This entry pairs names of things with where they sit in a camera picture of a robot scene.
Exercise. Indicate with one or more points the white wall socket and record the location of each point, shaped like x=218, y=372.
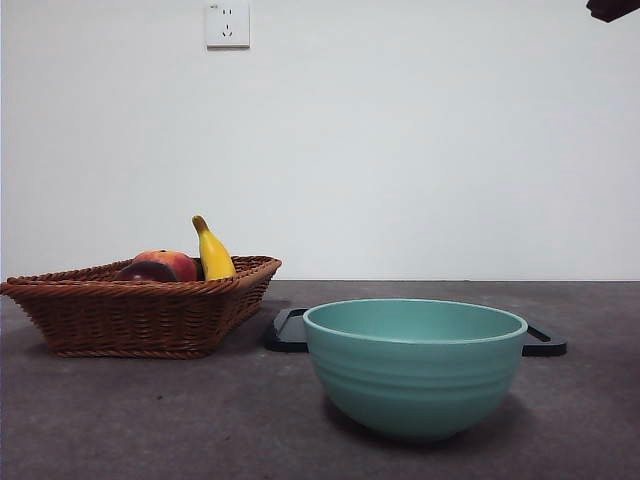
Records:
x=228, y=25

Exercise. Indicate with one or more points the black rectangular tray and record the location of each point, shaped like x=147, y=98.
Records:
x=285, y=340

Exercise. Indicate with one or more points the red orange peach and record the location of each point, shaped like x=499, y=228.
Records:
x=180, y=264

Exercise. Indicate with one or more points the dark purple plum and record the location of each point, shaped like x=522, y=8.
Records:
x=145, y=272

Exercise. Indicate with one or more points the teal ribbed bowl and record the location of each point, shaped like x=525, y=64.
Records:
x=417, y=380

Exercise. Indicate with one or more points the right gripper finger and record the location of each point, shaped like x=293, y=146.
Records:
x=615, y=9

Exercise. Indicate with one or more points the brown wicker basket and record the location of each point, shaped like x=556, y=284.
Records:
x=125, y=320

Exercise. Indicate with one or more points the yellow banana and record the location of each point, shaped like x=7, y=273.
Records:
x=215, y=255

